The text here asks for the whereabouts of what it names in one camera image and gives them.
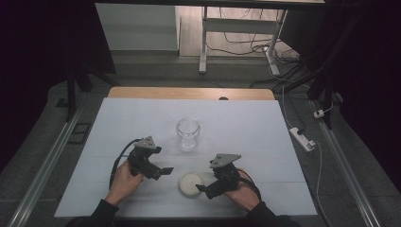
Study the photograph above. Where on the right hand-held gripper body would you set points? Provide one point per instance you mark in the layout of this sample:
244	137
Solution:
225	170

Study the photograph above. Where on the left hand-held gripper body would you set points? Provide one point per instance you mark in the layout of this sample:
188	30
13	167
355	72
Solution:
142	156

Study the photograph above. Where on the white round lid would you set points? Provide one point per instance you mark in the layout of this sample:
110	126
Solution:
189	184

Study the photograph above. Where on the clear glass jar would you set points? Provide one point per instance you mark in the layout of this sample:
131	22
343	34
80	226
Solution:
188	132

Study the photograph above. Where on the person's left hand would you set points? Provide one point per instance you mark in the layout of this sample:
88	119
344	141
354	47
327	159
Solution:
124	184

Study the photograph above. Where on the person's right hand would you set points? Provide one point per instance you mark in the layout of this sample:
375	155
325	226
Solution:
244	197

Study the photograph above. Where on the white paper sheet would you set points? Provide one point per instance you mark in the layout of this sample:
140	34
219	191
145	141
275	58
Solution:
246	132

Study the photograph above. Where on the wooden table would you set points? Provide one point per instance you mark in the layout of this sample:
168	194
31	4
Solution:
176	93

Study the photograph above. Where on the white power strip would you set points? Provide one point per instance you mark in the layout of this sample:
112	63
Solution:
302	138

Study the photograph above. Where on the black metal stand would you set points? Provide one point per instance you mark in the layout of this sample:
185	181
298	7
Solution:
72	91
327	75

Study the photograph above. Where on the small white plug adapter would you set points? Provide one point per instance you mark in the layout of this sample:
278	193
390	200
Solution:
319	113

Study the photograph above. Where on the white board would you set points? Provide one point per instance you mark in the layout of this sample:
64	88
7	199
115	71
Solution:
138	28

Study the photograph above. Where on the dark curtain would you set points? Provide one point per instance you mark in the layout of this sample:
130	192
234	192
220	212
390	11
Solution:
378	78
31	63

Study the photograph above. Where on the black rectangular floor frame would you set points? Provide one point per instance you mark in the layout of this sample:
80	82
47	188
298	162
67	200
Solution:
80	133

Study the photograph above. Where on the aluminium floor rail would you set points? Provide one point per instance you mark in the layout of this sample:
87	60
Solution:
350	170
47	164

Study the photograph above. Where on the white metal desk frame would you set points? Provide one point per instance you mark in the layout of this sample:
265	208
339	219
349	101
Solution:
239	26

